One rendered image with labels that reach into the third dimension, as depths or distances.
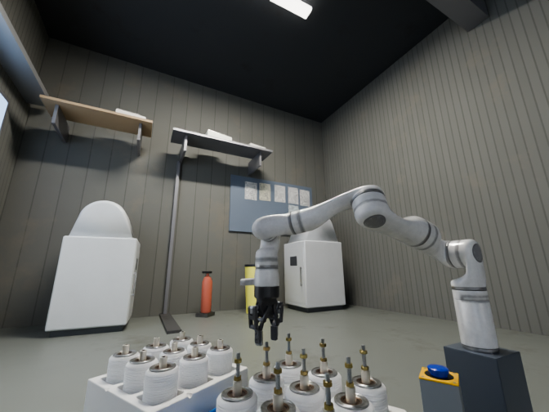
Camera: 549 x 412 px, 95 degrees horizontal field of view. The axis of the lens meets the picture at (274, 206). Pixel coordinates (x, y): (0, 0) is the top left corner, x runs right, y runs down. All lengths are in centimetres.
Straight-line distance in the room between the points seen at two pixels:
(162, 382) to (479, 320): 95
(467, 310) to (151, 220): 341
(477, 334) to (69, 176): 391
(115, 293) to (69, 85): 280
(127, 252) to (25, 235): 129
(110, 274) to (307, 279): 223
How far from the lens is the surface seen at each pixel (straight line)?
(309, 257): 353
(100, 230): 301
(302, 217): 73
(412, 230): 80
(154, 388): 95
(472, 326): 103
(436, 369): 73
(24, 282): 383
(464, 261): 102
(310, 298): 354
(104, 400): 112
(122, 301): 292
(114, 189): 383
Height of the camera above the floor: 54
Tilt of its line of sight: 14 degrees up
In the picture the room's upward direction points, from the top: straight up
